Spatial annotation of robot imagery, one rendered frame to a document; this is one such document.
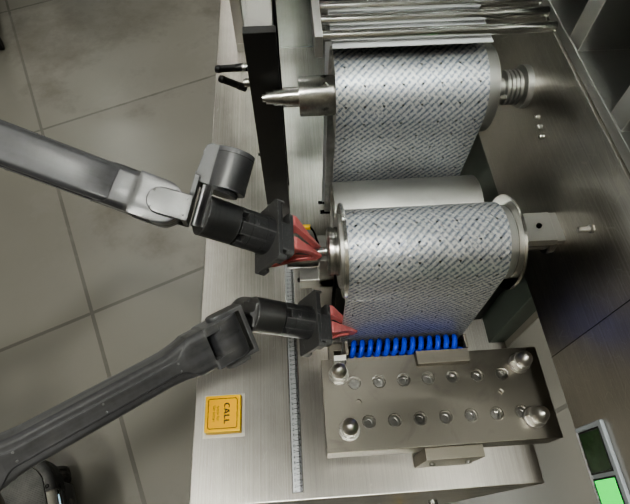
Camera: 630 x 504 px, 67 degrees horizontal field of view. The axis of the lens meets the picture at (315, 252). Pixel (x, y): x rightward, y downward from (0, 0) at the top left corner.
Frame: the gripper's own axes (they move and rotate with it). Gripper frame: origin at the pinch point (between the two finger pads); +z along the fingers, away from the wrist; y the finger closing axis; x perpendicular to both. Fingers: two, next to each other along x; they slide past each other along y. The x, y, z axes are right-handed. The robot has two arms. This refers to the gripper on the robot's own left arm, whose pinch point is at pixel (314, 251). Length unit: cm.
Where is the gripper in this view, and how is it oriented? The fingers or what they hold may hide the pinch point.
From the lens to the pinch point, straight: 75.1
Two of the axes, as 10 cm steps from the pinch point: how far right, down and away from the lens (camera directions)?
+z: 7.9, 2.6, 5.5
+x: 6.1, -4.4, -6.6
